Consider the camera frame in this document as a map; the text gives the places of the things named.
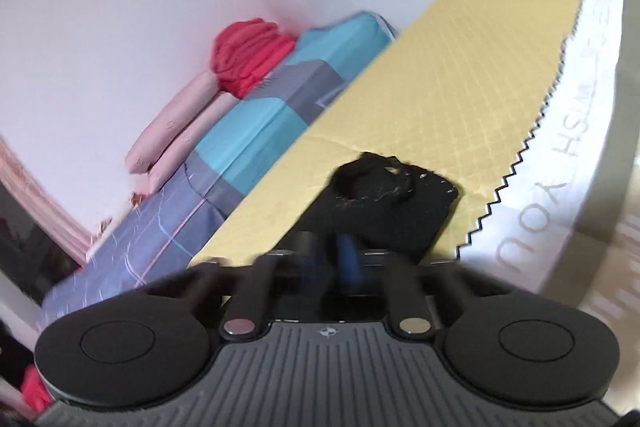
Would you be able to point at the black pants with white stripe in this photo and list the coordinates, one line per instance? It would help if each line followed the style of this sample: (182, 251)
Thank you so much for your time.
(385, 202)

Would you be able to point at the red folded cloth stack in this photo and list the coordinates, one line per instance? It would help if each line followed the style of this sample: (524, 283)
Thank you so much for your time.
(250, 54)

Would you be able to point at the red cloth pile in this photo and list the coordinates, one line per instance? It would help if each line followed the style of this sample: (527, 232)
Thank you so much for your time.
(36, 389)

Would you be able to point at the yellow and white patterned bedspread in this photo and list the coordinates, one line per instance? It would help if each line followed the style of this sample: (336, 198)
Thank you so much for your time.
(440, 87)

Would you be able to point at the light wooden frame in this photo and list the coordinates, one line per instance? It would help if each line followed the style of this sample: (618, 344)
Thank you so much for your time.
(45, 202)

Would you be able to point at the pink pillows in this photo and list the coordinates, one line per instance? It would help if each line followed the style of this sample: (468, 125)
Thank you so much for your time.
(175, 132)

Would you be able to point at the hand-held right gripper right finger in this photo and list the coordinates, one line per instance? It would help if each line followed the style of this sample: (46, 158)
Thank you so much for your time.
(348, 259)

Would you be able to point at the dark hanging clothes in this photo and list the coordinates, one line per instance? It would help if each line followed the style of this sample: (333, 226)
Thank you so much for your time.
(20, 247)

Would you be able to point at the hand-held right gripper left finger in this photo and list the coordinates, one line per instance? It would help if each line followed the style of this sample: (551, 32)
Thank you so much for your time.
(315, 267)

